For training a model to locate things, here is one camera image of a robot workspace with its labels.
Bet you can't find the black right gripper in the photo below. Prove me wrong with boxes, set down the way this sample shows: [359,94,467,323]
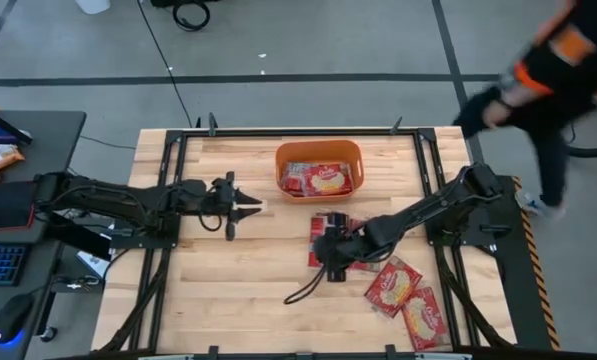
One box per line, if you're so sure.
[312,211,365,284]

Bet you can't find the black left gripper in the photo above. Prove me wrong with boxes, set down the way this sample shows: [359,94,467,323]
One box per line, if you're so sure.
[204,171,264,243]

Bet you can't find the orange plastic basket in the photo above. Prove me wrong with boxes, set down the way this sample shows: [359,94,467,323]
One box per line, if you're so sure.
[274,139,365,205]

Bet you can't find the white paper sheet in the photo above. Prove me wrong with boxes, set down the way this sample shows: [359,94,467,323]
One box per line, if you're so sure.
[75,249,110,279]

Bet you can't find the black box under desk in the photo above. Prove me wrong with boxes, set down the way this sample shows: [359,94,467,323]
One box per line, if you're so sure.
[45,211,113,262]

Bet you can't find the black desk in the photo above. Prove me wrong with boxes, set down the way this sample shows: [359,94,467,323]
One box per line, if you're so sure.
[0,109,87,360]

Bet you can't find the yellow black hazard tape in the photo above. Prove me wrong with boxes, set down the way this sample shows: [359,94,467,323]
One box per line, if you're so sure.
[511,175,562,352]

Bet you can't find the white container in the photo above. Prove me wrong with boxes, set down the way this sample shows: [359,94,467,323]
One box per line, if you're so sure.
[74,0,112,16]

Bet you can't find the black computer mouse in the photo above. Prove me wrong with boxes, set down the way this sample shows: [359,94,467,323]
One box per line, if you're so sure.
[0,291,36,346]

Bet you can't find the person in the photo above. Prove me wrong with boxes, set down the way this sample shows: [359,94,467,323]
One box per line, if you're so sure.
[451,0,597,220]

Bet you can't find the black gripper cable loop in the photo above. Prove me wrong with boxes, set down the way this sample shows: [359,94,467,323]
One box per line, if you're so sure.
[283,266,330,306]

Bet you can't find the black aluminium table frame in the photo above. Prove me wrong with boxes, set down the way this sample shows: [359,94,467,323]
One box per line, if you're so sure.
[97,127,517,354]

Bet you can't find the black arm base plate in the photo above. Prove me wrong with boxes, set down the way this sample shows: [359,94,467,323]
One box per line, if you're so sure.
[108,214,182,250]

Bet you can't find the long black floor cable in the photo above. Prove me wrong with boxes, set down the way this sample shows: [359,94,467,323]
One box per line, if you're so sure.
[136,0,195,129]

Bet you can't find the coiled black cable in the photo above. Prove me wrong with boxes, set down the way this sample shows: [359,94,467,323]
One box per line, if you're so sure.
[171,0,212,33]

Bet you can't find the thick black hose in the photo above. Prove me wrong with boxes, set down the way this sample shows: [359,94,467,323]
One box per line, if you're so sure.
[565,142,597,160]

